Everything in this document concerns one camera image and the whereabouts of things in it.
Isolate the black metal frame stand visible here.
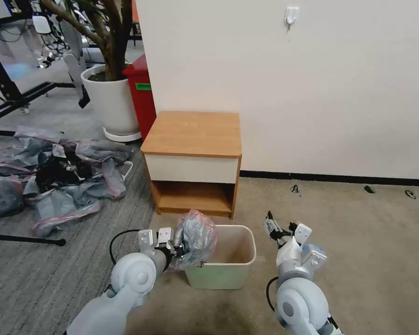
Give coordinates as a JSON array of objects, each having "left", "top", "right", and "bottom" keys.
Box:
[{"left": 0, "top": 30, "right": 78, "bottom": 126}]

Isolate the black floor bar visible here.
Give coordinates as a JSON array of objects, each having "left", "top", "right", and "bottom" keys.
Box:
[{"left": 0, "top": 128, "right": 64, "bottom": 137}]

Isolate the white pot saucer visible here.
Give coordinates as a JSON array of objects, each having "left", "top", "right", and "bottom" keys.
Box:
[{"left": 102, "top": 126, "right": 143, "bottom": 143}]

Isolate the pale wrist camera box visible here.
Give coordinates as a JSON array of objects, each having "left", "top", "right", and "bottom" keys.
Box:
[
  {"left": 156, "top": 227, "right": 174, "bottom": 249},
  {"left": 294, "top": 224, "right": 313, "bottom": 246}
]

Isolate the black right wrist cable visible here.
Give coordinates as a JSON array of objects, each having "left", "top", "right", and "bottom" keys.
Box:
[{"left": 266, "top": 277, "right": 281, "bottom": 312}]

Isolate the filled blue-grey garbage bag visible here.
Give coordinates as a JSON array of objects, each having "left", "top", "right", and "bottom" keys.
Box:
[{"left": 0, "top": 174, "right": 25, "bottom": 220}]

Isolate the white wall hook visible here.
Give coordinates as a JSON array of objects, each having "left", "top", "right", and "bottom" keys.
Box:
[{"left": 284, "top": 5, "right": 299, "bottom": 33}]

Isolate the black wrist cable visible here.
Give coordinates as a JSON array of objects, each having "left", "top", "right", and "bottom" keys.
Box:
[
  {"left": 266, "top": 277, "right": 281, "bottom": 312},
  {"left": 109, "top": 229, "right": 141, "bottom": 267}
]

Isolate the wooden nightstand with white drawer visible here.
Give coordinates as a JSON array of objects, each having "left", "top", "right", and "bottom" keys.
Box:
[{"left": 140, "top": 111, "right": 243, "bottom": 220}]

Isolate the grey pink-trimmed garbage bag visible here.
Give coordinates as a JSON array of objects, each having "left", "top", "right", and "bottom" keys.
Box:
[
  {"left": 97, "top": 160, "right": 127, "bottom": 200},
  {"left": 167, "top": 209, "right": 219, "bottom": 271},
  {"left": 14, "top": 125, "right": 66, "bottom": 144},
  {"left": 74, "top": 139, "right": 135, "bottom": 165},
  {"left": 30, "top": 199, "right": 104, "bottom": 239}
]

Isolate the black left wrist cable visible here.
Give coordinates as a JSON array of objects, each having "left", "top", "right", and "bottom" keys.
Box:
[{"left": 109, "top": 229, "right": 141, "bottom": 267}]

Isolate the black baseboard strip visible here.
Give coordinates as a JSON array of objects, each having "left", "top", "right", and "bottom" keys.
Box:
[{"left": 240, "top": 170, "right": 419, "bottom": 187}]

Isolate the white plant pot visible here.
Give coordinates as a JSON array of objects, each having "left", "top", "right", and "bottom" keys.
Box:
[{"left": 81, "top": 63, "right": 142, "bottom": 135}]

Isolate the white wire frame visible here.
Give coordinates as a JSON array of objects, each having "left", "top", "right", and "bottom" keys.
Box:
[{"left": 120, "top": 160, "right": 134, "bottom": 183}]

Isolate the brown tree trunk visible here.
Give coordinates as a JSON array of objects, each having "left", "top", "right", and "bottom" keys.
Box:
[{"left": 38, "top": 0, "right": 134, "bottom": 82}]

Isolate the crumpled black plastic bag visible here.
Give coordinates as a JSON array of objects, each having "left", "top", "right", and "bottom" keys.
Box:
[{"left": 34, "top": 153, "right": 94, "bottom": 193}]

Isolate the black stand leg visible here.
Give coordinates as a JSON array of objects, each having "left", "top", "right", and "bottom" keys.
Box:
[{"left": 0, "top": 233, "right": 67, "bottom": 247}]

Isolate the red plastic bin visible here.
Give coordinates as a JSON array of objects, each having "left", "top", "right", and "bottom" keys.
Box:
[{"left": 122, "top": 54, "right": 157, "bottom": 141}]

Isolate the pale plastic trash can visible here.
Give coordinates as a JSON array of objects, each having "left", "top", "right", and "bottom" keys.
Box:
[{"left": 184, "top": 224, "right": 257, "bottom": 291}]

